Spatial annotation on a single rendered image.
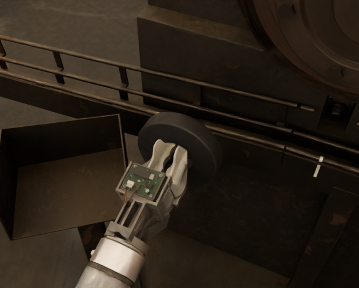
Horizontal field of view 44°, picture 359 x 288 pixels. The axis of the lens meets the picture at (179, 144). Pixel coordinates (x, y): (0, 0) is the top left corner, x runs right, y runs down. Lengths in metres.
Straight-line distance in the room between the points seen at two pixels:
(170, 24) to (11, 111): 1.32
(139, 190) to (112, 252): 0.10
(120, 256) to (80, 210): 0.36
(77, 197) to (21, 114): 1.18
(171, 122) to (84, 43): 1.83
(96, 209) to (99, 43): 1.61
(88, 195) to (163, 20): 0.43
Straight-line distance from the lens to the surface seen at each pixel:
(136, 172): 0.68
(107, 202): 1.00
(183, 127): 0.72
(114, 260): 0.66
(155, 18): 1.03
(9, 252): 1.72
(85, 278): 0.67
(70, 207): 1.02
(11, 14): 2.88
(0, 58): 1.40
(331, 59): 0.70
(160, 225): 0.76
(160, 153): 0.74
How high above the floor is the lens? 1.42
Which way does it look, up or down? 48 degrees down
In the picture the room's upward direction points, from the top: straight up
